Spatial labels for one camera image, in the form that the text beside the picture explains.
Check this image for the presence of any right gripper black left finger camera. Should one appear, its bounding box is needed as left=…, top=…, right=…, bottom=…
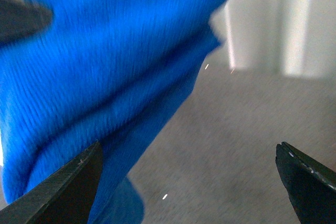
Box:
left=1, top=142, right=103, bottom=224

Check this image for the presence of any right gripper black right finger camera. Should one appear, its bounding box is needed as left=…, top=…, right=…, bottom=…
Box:
left=276, top=142, right=335, bottom=223

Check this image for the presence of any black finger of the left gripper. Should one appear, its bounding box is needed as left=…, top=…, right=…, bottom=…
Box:
left=1, top=0, right=52, bottom=43

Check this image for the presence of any blue microfiber towel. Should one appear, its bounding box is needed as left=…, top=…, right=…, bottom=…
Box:
left=1, top=0, right=227, bottom=223

